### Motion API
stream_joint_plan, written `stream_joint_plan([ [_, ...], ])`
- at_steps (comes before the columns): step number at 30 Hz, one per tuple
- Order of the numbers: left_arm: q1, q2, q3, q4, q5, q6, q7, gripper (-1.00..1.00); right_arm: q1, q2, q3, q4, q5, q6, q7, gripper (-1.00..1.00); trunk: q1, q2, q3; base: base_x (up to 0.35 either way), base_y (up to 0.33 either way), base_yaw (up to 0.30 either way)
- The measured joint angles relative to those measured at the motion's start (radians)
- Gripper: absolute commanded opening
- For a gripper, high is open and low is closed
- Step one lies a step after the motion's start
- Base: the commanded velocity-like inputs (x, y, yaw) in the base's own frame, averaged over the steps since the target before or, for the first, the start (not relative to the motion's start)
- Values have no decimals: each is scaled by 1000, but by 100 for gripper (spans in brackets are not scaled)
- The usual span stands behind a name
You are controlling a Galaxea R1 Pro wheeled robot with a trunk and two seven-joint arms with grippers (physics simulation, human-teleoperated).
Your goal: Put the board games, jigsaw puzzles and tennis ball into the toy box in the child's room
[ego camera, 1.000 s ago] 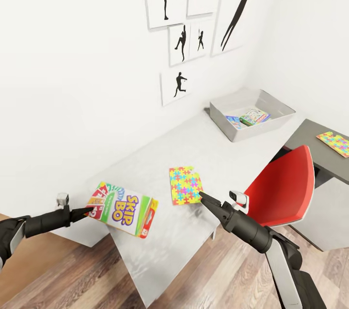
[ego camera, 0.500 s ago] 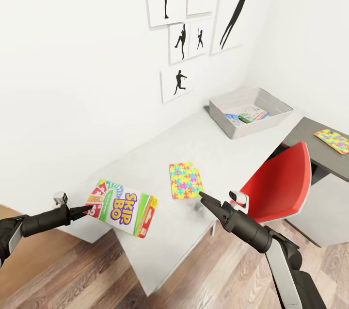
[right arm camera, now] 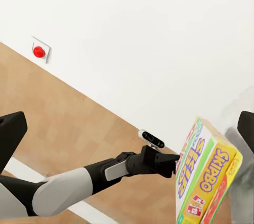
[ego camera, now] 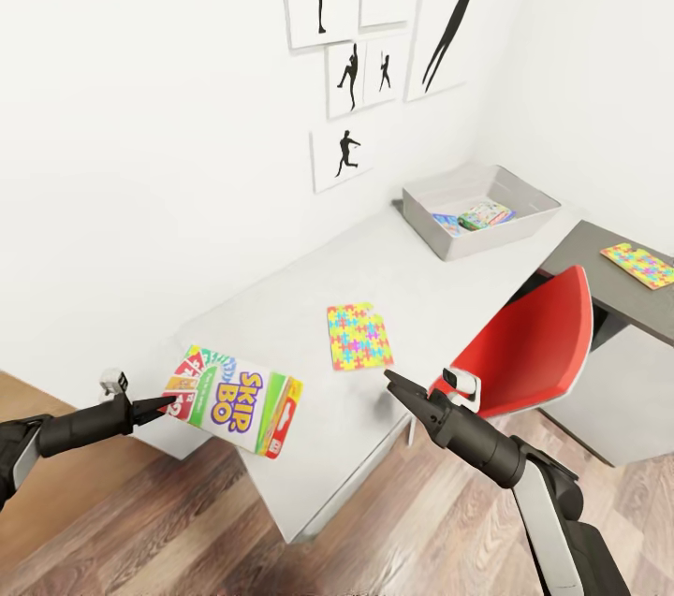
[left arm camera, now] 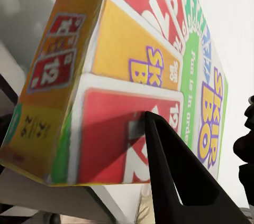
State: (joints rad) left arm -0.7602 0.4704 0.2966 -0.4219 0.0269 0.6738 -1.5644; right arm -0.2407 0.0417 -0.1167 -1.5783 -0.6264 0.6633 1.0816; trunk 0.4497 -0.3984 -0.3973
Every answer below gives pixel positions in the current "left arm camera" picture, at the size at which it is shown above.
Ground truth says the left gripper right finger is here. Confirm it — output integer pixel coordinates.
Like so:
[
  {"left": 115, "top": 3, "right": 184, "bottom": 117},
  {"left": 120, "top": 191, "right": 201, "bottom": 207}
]
[{"left": 145, "top": 111, "right": 251, "bottom": 224}]

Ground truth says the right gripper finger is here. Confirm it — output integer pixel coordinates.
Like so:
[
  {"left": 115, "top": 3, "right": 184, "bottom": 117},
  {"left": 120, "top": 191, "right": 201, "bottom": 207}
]
[{"left": 244, "top": 104, "right": 254, "bottom": 125}]

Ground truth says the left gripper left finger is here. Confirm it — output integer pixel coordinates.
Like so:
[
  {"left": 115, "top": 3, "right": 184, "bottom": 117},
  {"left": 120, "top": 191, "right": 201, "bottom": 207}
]
[{"left": 0, "top": 113, "right": 14, "bottom": 174}]

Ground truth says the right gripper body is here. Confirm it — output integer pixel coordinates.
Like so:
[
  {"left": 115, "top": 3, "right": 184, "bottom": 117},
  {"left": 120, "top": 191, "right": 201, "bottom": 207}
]
[{"left": 244, "top": 121, "right": 254, "bottom": 146}]

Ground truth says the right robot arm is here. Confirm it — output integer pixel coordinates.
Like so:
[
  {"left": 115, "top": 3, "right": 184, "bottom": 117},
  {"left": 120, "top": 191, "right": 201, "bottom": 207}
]
[{"left": 233, "top": 96, "right": 254, "bottom": 223}]

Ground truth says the board game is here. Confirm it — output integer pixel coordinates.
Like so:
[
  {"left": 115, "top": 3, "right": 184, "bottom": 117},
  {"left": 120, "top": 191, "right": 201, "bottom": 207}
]
[{"left": 0, "top": 0, "right": 229, "bottom": 186}]

